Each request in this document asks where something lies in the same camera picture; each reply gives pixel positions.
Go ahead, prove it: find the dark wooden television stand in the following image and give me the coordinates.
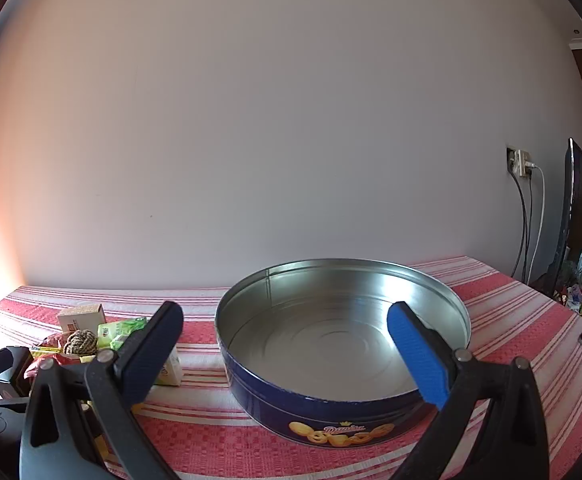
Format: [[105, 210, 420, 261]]
[[530, 274, 582, 333]]

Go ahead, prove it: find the small white box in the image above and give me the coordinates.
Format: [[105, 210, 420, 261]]
[[152, 342, 183, 387]]

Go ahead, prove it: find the green and white packet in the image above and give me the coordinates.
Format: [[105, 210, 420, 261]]
[[97, 316, 149, 352]]

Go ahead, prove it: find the small cardboard box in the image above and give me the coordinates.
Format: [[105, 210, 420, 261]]
[[57, 304, 106, 333]]

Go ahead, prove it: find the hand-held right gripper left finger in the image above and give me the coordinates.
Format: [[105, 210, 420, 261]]
[[19, 301, 185, 480]]

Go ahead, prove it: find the red snack bag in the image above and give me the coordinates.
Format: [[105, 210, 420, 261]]
[[23, 337, 79, 378]]

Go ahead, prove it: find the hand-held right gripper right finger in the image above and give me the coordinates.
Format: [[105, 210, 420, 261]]
[[387, 301, 552, 480]]

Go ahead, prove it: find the red striped blanket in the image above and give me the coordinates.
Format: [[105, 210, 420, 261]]
[[0, 255, 582, 480]]

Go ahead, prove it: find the white wall socket adapter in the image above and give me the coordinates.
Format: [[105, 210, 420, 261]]
[[506, 145, 536, 178]]

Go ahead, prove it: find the white charger cable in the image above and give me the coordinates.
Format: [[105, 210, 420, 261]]
[[528, 162, 546, 282]]

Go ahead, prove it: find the blue round cookie tin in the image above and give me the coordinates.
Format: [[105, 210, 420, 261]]
[[214, 258, 472, 448]]

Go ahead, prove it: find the brown twine ball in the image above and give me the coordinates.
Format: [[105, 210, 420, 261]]
[[62, 329, 98, 358]]

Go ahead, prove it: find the black flat television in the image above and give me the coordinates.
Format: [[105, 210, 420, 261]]
[[546, 137, 582, 297]]

